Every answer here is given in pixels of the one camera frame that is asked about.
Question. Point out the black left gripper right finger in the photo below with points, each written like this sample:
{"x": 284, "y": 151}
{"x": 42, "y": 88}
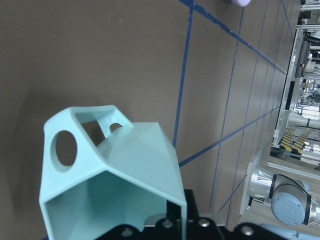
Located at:
{"x": 206, "y": 227}

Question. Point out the teal hexagonal cup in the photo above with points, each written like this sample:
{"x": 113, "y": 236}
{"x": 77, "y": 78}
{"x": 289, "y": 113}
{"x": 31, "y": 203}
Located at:
{"x": 101, "y": 170}

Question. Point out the silver robot arm blue cap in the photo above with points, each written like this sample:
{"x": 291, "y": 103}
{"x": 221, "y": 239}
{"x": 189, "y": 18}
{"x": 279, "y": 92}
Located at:
{"x": 291, "y": 204}

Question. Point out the white round plate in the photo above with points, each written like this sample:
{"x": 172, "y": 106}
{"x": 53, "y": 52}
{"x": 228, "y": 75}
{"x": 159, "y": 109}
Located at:
{"x": 241, "y": 3}

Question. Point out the aluminium frame machinery background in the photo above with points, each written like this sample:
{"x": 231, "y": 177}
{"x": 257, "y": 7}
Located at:
{"x": 295, "y": 147}

